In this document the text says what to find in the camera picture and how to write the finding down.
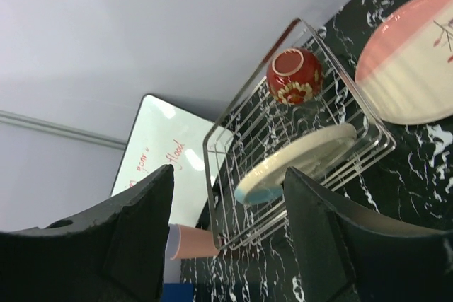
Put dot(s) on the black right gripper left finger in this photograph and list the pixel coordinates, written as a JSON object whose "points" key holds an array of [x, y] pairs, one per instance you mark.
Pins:
{"points": [[113, 251]]}

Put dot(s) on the teal plate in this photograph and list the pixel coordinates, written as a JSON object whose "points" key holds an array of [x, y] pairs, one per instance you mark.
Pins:
{"points": [[313, 154]]}

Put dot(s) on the wire dish rack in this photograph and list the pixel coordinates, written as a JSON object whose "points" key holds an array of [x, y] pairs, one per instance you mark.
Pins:
{"points": [[254, 126]]}

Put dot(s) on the pink plastic cup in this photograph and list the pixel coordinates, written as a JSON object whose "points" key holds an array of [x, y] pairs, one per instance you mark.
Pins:
{"points": [[194, 243]]}

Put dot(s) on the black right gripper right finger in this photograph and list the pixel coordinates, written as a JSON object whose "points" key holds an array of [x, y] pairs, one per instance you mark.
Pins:
{"points": [[347, 252]]}

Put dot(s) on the cream pink plate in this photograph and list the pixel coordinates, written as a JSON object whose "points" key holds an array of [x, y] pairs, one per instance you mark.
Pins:
{"points": [[405, 69]]}

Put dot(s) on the red floral ceramic bowl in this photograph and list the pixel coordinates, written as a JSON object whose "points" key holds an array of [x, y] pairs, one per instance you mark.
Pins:
{"points": [[294, 76]]}

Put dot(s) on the white dry-erase board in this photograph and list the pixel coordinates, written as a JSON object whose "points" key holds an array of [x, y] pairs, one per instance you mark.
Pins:
{"points": [[164, 134]]}

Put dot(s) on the black marble pattern mat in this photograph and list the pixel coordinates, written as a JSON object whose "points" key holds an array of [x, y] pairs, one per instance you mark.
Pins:
{"points": [[413, 183]]}

